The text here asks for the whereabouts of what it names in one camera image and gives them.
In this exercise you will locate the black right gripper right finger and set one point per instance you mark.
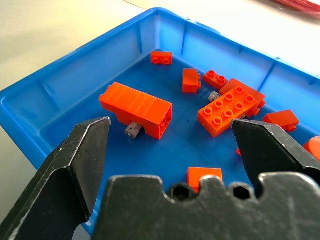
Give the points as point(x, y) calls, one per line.
point(270, 152)

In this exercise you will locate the long orange stacked block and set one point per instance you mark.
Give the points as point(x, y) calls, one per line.
point(140, 107)

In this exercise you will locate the red object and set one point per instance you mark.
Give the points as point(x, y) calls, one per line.
point(300, 7)

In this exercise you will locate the blue plastic bin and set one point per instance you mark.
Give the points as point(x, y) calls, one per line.
point(82, 80)

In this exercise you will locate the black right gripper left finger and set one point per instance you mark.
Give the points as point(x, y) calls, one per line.
point(65, 180)

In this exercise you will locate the large orange studded plate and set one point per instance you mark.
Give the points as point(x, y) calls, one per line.
point(225, 110)

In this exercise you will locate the orange piece edge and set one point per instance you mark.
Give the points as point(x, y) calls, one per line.
point(313, 147)

